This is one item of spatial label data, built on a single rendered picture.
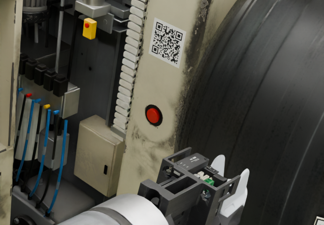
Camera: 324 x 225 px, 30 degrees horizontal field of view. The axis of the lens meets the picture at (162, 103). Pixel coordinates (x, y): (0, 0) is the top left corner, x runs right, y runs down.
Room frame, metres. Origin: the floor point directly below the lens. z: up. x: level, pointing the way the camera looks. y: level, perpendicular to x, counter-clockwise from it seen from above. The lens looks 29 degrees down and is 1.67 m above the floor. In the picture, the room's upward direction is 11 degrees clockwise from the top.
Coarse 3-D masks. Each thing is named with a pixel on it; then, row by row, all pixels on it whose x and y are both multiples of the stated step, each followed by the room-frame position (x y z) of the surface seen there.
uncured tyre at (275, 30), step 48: (240, 0) 0.88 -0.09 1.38; (288, 0) 0.83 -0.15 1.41; (240, 48) 0.79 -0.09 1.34; (288, 48) 0.77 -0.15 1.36; (192, 96) 0.80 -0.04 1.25; (240, 96) 0.75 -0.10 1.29; (288, 96) 0.72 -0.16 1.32; (192, 144) 0.76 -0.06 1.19; (240, 144) 0.72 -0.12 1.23; (288, 144) 0.69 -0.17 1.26; (288, 192) 0.67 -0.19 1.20
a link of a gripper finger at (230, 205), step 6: (246, 174) 0.59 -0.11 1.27; (240, 180) 0.58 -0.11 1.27; (246, 180) 0.59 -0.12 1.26; (240, 186) 0.58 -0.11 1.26; (228, 192) 0.56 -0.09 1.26; (240, 192) 0.58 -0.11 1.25; (246, 192) 0.61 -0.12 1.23; (228, 198) 0.56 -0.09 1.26; (234, 198) 0.57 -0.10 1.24; (240, 198) 0.59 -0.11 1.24; (228, 204) 0.56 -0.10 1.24; (234, 204) 0.57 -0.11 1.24; (240, 204) 0.58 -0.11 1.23; (222, 210) 0.55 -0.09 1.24; (228, 210) 0.56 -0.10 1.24; (234, 210) 0.56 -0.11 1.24; (228, 216) 0.55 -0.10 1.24
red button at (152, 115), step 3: (153, 108) 1.05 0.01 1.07; (150, 111) 1.04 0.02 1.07; (153, 111) 1.04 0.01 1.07; (156, 111) 1.04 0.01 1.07; (147, 114) 1.05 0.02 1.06; (150, 114) 1.04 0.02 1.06; (153, 114) 1.04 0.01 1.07; (156, 114) 1.03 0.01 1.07; (159, 114) 1.04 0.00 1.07; (150, 117) 1.04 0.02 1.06; (153, 117) 1.04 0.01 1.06; (156, 117) 1.03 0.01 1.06; (159, 117) 1.03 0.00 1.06; (150, 120) 1.04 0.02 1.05; (153, 120) 1.04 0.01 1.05; (156, 120) 1.03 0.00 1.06
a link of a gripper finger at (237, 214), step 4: (240, 208) 0.57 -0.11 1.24; (236, 212) 0.56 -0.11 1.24; (240, 212) 0.57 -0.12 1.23; (220, 216) 0.54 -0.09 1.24; (224, 216) 0.54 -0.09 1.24; (232, 216) 0.55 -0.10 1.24; (236, 216) 0.56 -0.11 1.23; (240, 216) 0.57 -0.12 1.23; (220, 220) 0.53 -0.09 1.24; (224, 220) 0.54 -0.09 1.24; (228, 220) 0.54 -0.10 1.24; (232, 220) 0.54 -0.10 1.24; (236, 220) 0.55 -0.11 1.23; (220, 224) 0.53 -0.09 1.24; (224, 224) 0.53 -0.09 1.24; (228, 224) 0.53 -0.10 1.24; (232, 224) 0.53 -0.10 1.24; (236, 224) 0.54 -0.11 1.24
